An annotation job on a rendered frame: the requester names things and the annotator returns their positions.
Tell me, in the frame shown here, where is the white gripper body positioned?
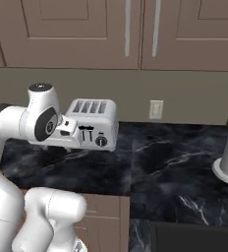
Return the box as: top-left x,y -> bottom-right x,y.
28,128 -> 82,151

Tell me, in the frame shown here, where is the white four-slot toaster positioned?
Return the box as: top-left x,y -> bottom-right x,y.
64,97 -> 120,153

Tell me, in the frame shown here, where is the taupe drawer front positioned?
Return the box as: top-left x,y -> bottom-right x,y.
81,193 -> 131,221

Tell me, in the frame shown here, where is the taupe base cupboard door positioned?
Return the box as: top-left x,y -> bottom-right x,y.
74,216 -> 131,252

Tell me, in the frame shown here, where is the black appliance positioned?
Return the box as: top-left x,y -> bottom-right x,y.
149,221 -> 228,252

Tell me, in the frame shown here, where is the white wall outlet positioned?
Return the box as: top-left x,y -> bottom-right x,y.
148,99 -> 164,120

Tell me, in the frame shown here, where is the wide taupe wall cupboard door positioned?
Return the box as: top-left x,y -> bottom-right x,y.
0,0 -> 143,71

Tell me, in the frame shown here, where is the silver cupboard door handle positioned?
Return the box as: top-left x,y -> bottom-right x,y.
124,0 -> 133,58
151,0 -> 162,58

